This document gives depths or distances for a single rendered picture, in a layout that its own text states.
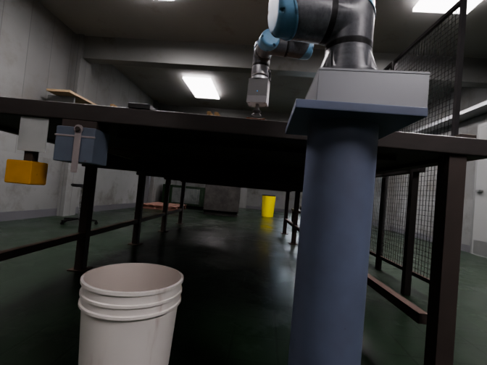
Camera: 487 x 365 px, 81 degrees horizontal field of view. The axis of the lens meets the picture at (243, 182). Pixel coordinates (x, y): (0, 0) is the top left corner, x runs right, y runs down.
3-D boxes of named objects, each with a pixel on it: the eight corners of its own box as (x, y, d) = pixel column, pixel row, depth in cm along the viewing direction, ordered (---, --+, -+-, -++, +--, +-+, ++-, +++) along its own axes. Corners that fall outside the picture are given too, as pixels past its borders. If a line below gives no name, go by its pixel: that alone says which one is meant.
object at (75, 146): (89, 173, 94) (95, 119, 95) (48, 169, 95) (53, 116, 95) (106, 175, 106) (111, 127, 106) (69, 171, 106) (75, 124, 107)
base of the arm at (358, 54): (385, 73, 64) (388, 30, 64) (316, 74, 67) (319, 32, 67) (370, 95, 79) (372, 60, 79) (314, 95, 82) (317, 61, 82)
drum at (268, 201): (260, 215, 867) (261, 194, 869) (273, 216, 865) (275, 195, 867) (260, 216, 825) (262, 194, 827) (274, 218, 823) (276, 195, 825)
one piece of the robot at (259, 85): (272, 78, 128) (269, 114, 127) (253, 78, 130) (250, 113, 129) (269, 68, 118) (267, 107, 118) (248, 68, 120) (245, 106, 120)
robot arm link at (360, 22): (384, 39, 68) (388, -17, 68) (331, 31, 66) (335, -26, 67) (357, 61, 80) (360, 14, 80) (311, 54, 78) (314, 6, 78)
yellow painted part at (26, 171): (29, 185, 96) (38, 115, 97) (3, 182, 96) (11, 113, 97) (46, 185, 104) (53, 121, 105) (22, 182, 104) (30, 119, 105)
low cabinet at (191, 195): (176, 203, 1061) (178, 185, 1063) (217, 207, 1050) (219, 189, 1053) (160, 205, 893) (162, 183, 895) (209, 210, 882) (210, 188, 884)
